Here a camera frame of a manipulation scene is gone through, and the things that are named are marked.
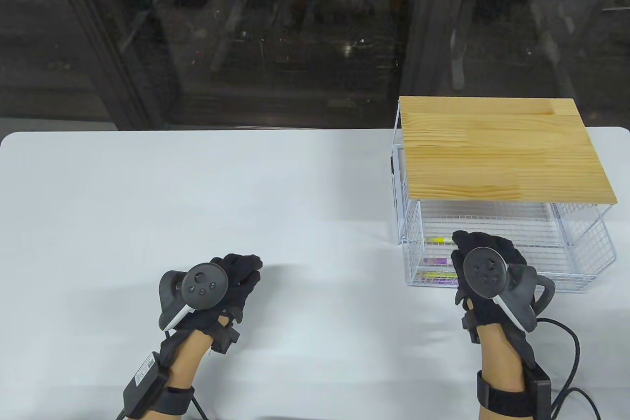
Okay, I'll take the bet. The person's left hand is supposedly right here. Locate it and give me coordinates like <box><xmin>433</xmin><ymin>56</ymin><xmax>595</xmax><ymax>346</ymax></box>
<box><xmin>160</xmin><ymin>254</ymin><xmax>262</xmax><ymax>354</ymax></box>

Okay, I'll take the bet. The person's right hand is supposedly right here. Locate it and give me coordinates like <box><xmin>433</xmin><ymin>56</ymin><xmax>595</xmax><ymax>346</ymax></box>
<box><xmin>450</xmin><ymin>230</ymin><xmax>530</xmax><ymax>344</ymax></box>

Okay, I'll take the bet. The black and white controller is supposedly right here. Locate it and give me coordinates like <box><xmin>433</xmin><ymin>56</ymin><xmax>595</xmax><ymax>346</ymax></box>
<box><xmin>158</xmin><ymin>264</ymin><xmax>228</xmax><ymax>332</ymax></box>
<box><xmin>463</xmin><ymin>248</ymin><xmax>556</xmax><ymax>333</ymax></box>

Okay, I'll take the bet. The white wire drawer rack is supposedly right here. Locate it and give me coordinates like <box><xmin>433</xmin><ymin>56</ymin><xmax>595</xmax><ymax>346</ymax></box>
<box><xmin>392</xmin><ymin>97</ymin><xmax>617</xmax><ymax>293</ymax></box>

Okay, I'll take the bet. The person's left forearm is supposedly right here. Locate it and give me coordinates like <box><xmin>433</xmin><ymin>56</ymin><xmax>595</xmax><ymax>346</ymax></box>
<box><xmin>123</xmin><ymin>329</ymin><xmax>217</xmax><ymax>420</ymax></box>

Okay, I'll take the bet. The person's right forearm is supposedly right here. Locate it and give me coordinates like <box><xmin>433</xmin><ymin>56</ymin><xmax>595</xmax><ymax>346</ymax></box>
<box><xmin>477</xmin><ymin>324</ymin><xmax>530</xmax><ymax>420</ymax></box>

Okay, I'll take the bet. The light wooden board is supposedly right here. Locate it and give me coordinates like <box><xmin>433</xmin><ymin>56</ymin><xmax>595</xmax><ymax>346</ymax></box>
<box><xmin>398</xmin><ymin>97</ymin><xmax>618</xmax><ymax>204</ymax></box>

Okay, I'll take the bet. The black cable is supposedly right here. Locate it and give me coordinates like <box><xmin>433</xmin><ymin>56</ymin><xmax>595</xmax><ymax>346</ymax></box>
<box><xmin>117</xmin><ymin>398</ymin><xmax>205</xmax><ymax>420</ymax></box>
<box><xmin>539</xmin><ymin>319</ymin><xmax>601</xmax><ymax>420</ymax></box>

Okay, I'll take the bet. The black wrist strap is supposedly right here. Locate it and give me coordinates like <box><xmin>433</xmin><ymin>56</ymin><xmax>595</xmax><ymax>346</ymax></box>
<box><xmin>157</xmin><ymin>386</ymin><xmax>195</xmax><ymax>415</ymax></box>
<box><xmin>476</xmin><ymin>371</ymin><xmax>535</xmax><ymax>418</ymax></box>

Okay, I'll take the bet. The black labelled wrist camera box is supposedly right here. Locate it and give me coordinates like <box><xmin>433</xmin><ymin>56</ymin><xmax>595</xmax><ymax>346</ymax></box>
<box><xmin>123</xmin><ymin>351</ymin><xmax>170</xmax><ymax>418</ymax></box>

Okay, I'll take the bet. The dark window frame post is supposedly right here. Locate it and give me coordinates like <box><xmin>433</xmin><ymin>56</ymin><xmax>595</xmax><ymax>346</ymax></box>
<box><xmin>399</xmin><ymin>0</ymin><xmax>473</xmax><ymax>98</ymax></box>
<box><xmin>42</xmin><ymin>0</ymin><xmax>183</xmax><ymax>130</ymax></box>

